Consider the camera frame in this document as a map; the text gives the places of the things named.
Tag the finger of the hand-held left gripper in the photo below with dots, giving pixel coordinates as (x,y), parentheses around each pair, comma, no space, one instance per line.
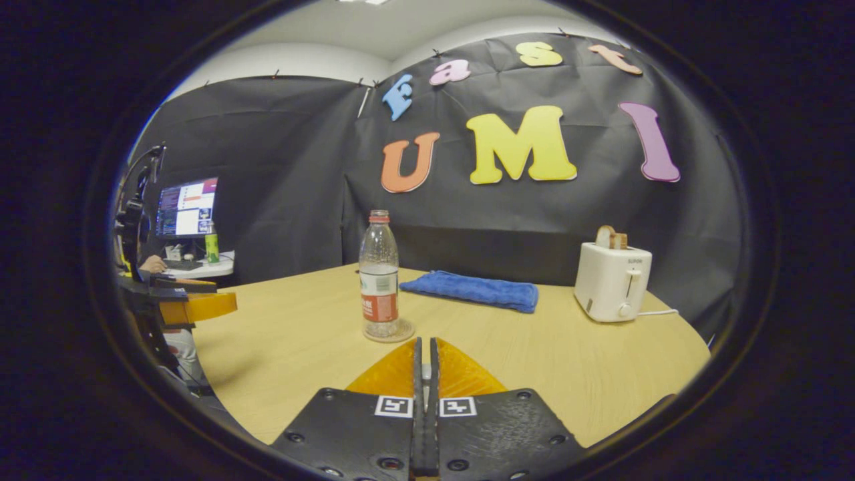
(200,308)
(180,286)

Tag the computer monitor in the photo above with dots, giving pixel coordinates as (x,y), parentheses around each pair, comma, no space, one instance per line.
(187,210)

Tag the ceiling light panel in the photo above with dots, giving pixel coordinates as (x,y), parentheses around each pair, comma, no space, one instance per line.
(364,2)

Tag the brown toast slice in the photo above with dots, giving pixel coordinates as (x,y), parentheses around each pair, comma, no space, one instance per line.
(621,241)

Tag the clear plastic water bottle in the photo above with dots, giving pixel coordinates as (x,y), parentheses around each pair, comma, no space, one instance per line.
(379,294)

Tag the light grey cloth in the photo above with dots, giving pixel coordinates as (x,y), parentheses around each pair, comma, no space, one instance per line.
(182,354)

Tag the white toaster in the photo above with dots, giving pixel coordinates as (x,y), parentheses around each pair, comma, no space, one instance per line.
(608,284)

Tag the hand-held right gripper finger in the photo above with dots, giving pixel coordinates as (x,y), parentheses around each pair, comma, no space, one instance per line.
(419,434)
(433,434)

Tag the black keyboard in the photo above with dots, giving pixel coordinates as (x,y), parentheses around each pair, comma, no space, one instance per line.
(182,265)

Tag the pale bread slice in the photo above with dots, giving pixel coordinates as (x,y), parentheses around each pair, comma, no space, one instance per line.
(604,237)

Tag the white side table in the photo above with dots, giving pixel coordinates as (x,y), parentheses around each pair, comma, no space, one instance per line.
(214,270)

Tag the green drink bottle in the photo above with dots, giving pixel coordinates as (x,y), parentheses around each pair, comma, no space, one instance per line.
(212,248)

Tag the blue towel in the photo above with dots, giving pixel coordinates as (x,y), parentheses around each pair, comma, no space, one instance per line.
(474,290)

